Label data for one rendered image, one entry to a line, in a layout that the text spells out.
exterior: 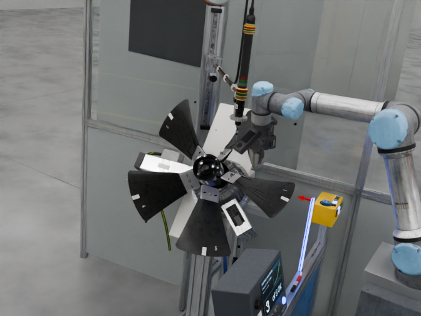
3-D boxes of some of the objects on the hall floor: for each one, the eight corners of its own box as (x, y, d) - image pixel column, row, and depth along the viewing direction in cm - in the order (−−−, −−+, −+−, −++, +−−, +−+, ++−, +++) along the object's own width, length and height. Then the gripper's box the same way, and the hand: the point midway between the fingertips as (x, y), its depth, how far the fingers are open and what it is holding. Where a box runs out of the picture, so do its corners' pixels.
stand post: (183, 369, 284) (200, 213, 252) (199, 375, 281) (217, 218, 249) (180, 374, 280) (195, 217, 248) (195, 381, 277) (213, 222, 245)
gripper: (279, 123, 203) (275, 170, 215) (264, 113, 210) (261, 160, 221) (260, 129, 199) (258, 177, 211) (245, 119, 206) (244, 166, 217)
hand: (254, 167), depth 214 cm, fingers closed
